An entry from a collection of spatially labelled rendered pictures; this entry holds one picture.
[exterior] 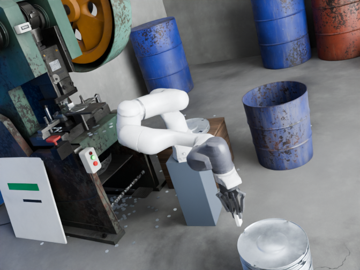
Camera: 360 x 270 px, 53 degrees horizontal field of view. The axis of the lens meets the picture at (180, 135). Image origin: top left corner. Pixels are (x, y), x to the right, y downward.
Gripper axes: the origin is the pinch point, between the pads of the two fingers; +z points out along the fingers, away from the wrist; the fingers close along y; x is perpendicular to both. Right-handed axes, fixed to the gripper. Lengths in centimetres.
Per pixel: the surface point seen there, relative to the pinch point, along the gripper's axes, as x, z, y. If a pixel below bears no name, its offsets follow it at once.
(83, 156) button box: -12, -25, 88
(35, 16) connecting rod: -42, -99, 109
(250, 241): 1.0, 11.9, -3.2
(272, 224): -10.8, 12.2, -9.9
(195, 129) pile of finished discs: -82, 0, 57
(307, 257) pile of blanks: 1.4, 17.3, -26.2
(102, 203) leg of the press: -13, 9, 92
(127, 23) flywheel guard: -83, -78, 81
